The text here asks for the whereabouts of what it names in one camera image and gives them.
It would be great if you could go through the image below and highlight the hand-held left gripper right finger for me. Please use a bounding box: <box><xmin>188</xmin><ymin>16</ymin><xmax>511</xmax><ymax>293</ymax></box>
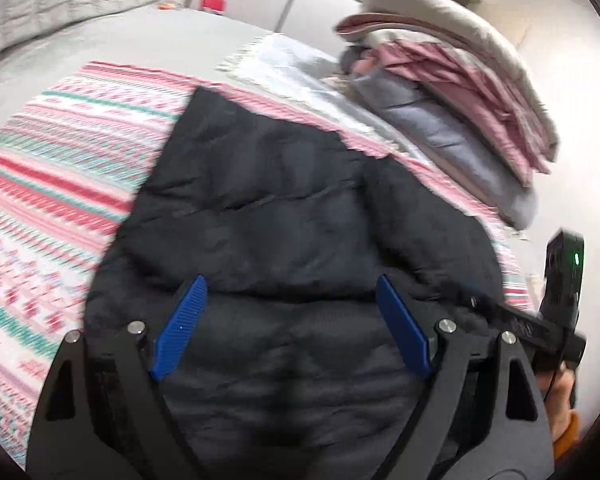
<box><xmin>375</xmin><ymin>274</ymin><xmax>556</xmax><ymax>480</ymax></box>

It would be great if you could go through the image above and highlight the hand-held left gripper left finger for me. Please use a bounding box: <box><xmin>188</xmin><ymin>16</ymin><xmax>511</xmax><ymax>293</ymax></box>
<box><xmin>25</xmin><ymin>274</ymin><xmax>211</xmax><ymax>480</ymax></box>

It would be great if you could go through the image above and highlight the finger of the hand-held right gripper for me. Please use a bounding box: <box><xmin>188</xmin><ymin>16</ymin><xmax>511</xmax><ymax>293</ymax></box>
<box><xmin>467</xmin><ymin>292</ymin><xmax>566</xmax><ymax>356</ymax></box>

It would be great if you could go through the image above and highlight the black quilted jacket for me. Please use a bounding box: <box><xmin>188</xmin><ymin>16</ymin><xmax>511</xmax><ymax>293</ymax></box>
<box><xmin>82</xmin><ymin>85</ymin><xmax>506</xmax><ymax>480</ymax></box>

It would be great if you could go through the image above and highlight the person's right forearm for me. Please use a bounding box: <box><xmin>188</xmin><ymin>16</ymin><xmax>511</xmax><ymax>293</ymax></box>
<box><xmin>552</xmin><ymin>412</ymin><xmax>580</xmax><ymax>462</ymax></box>

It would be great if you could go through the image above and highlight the person's right hand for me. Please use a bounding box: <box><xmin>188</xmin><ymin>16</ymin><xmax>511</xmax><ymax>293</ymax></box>
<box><xmin>537</xmin><ymin>372</ymin><xmax>575</xmax><ymax>441</ymax></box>

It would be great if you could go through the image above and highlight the red green patterned blanket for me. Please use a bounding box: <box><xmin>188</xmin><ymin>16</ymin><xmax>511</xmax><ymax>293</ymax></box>
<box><xmin>0</xmin><ymin>60</ymin><xmax>536</xmax><ymax>461</ymax></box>

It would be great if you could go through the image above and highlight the pink folded sheet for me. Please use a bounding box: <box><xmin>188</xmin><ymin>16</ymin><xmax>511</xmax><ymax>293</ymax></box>
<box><xmin>372</xmin><ymin>40</ymin><xmax>552</xmax><ymax>187</ymax></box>

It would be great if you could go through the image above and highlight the white fringed cloth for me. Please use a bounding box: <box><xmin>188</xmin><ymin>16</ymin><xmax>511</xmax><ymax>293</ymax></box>
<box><xmin>217</xmin><ymin>32</ymin><xmax>406</xmax><ymax>156</ymax></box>

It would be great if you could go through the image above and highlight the stack of folded bedding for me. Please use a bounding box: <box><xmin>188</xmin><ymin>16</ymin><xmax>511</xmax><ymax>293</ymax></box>
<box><xmin>334</xmin><ymin>0</ymin><xmax>561</xmax><ymax>161</ymax></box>

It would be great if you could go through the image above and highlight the grey bed sheet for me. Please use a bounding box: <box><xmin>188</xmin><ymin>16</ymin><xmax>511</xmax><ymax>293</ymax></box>
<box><xmin>0</xmin><ymin>7</ymin><xmax>341</xmax><ymax>111</ymax></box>

